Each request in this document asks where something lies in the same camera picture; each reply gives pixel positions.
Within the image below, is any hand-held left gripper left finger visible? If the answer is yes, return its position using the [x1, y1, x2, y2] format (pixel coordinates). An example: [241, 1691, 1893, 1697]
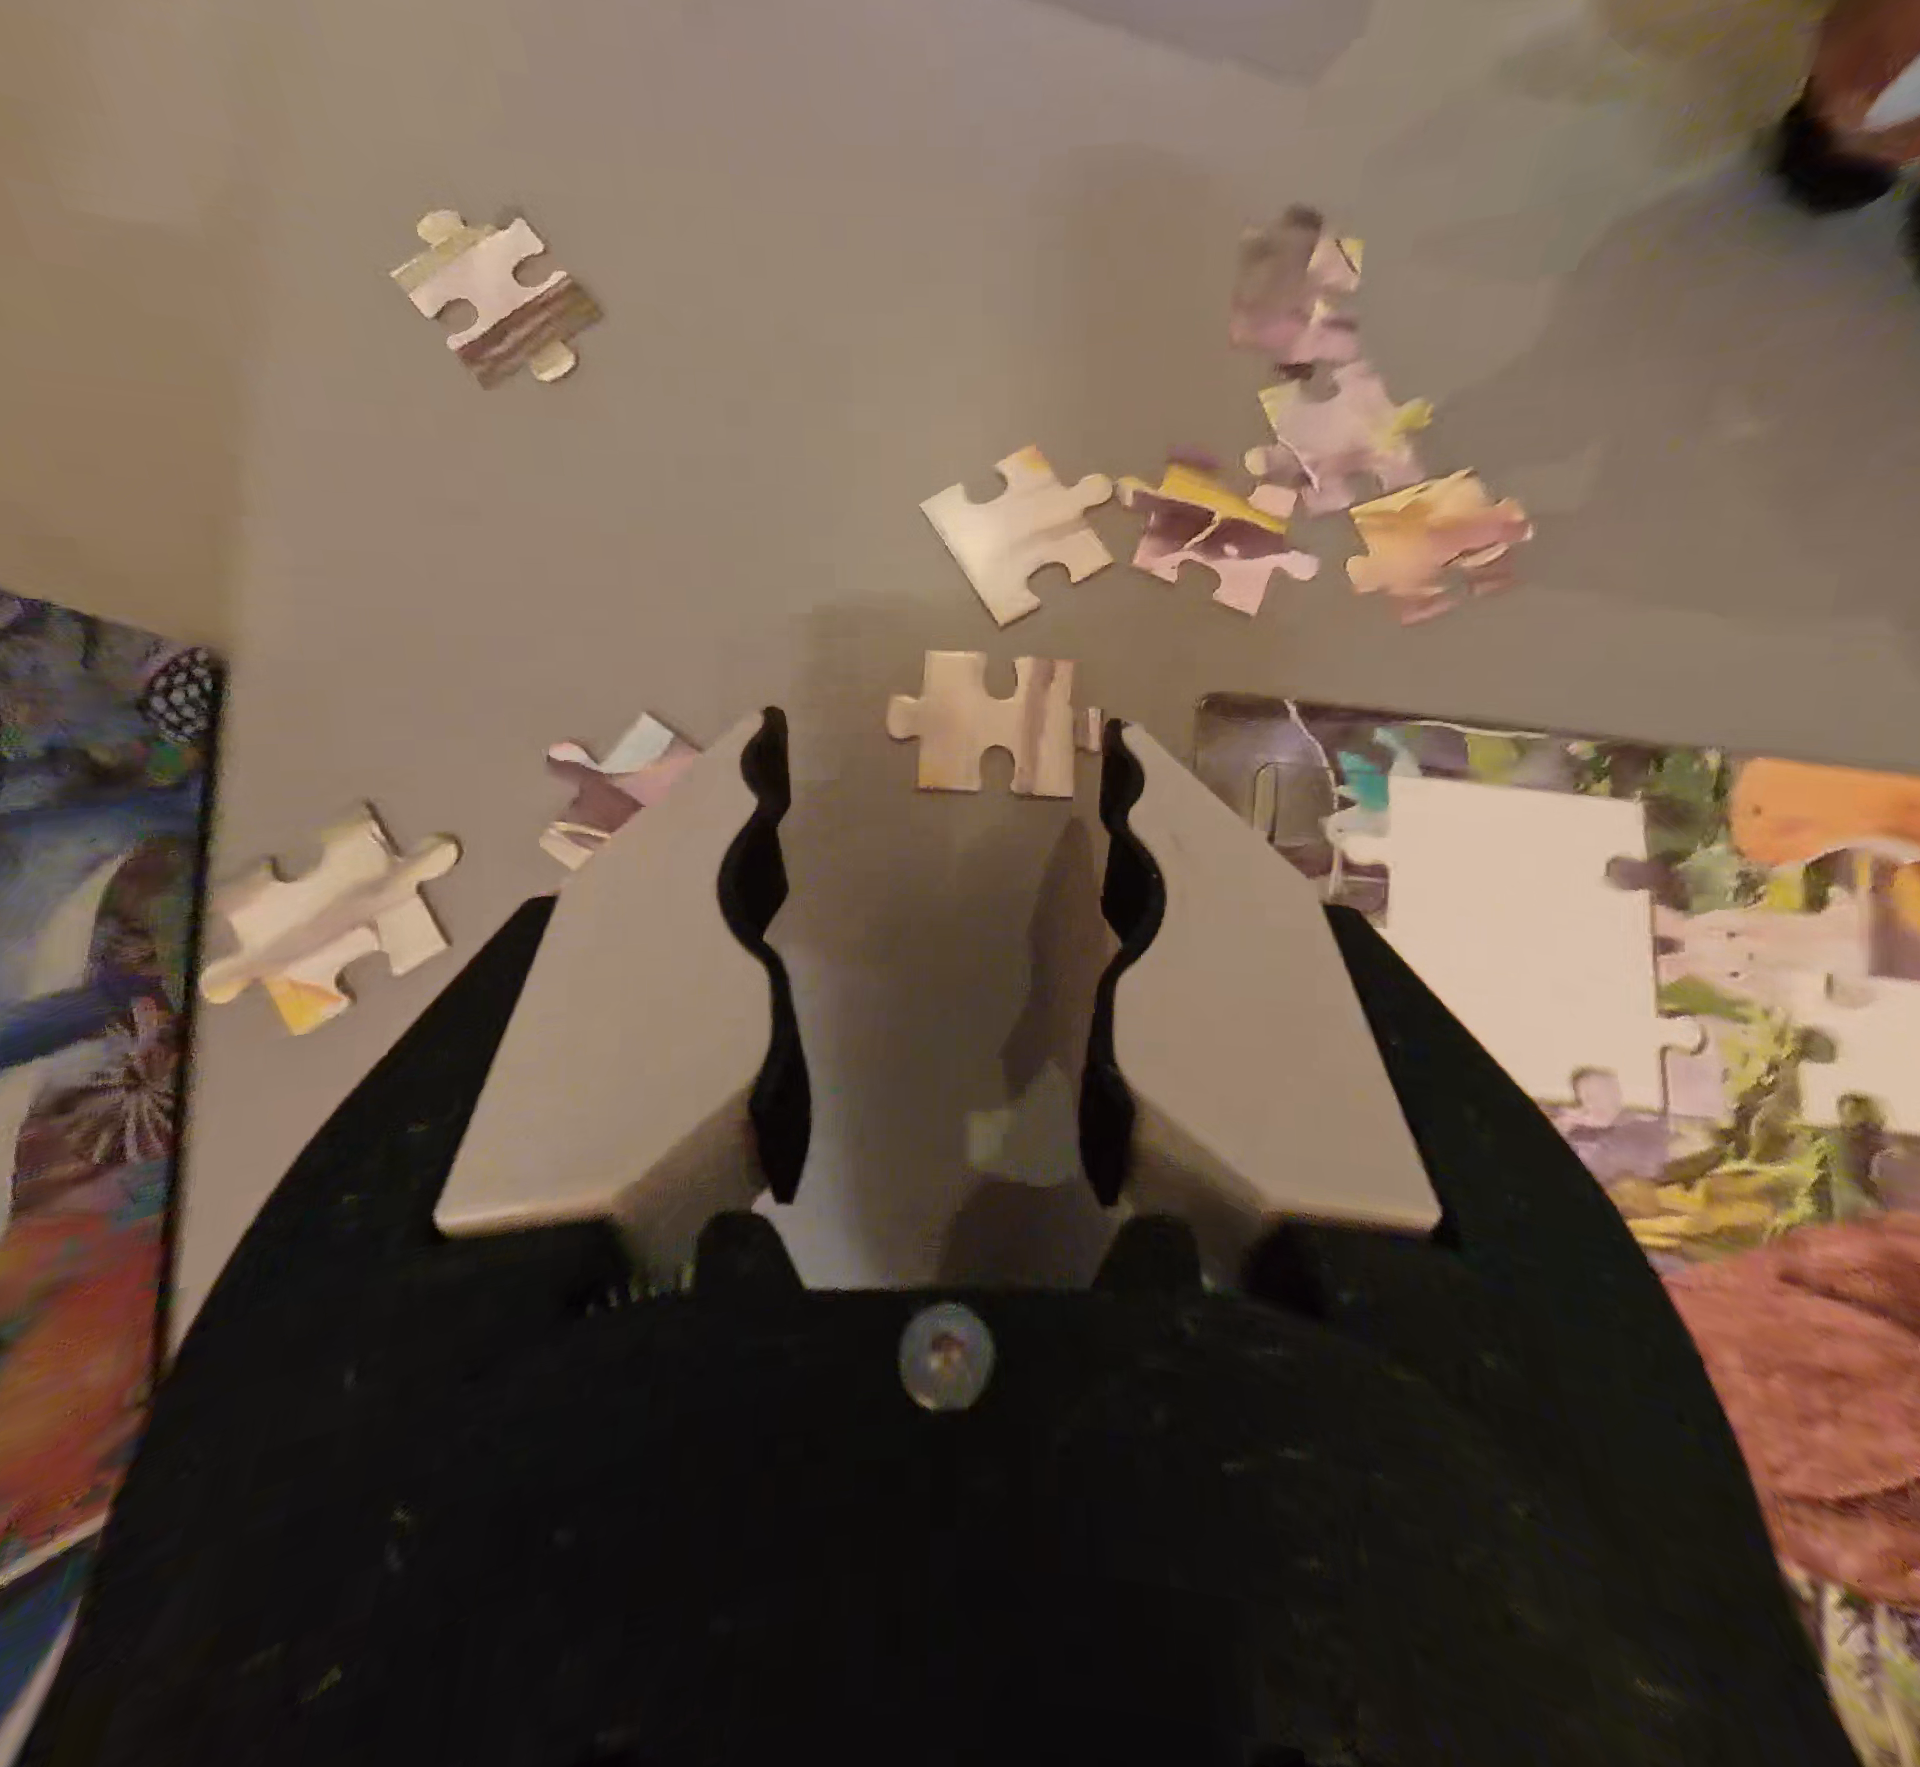
[431, 706, 813, 1275]

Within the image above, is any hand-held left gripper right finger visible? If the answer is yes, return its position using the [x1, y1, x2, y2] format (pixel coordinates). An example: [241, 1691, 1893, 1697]
[1077, 717, 1445, 1275]

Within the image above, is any striped cream puzzle piece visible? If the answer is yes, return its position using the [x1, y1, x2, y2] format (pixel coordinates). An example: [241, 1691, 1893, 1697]
[886, 649, 1104, 799]

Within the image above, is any animal jigsaw puzzle board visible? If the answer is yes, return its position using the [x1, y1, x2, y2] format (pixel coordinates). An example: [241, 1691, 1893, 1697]
[1195, 691, 1920, 1767]

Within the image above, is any person's right hand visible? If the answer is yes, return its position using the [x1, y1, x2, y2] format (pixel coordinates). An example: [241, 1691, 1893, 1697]
[1808, 0, 1920, 127]

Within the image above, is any illustrated puzzle box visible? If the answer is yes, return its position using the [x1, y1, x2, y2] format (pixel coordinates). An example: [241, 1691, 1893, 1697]
[0, 589, 230, 1767]

